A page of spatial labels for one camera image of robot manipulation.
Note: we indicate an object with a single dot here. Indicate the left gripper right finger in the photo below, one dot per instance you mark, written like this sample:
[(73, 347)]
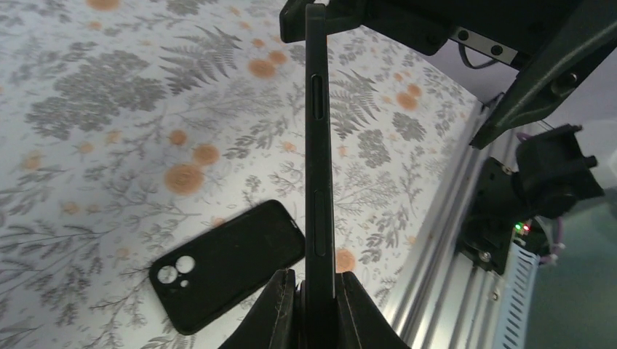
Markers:
[(360, 323)]

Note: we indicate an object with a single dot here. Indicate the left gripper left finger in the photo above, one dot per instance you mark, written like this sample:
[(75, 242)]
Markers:
[(271, 322)]

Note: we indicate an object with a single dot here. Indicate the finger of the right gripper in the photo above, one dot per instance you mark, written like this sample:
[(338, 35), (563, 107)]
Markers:
[(579, 46), (308, 21)]

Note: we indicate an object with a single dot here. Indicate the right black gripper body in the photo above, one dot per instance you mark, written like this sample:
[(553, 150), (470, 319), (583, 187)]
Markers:
[(512, 32)]

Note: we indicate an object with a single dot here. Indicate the black smartphone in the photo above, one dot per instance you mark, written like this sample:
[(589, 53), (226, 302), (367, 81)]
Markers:
[(320, 320)]

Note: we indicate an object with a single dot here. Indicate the black phone case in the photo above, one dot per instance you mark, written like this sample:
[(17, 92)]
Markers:
[(204, 278)]

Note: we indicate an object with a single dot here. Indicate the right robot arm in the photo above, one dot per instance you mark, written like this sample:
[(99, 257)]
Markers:
[(553, 172)]

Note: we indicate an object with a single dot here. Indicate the floral patterned table mat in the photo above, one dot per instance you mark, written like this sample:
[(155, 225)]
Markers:
[(129, 127)]

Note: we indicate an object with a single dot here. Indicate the aluminium mounting rail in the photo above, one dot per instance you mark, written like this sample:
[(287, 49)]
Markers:
[(441, 298)]

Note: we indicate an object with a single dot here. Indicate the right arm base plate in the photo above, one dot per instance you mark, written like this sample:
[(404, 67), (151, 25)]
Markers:
[(496, 206)]

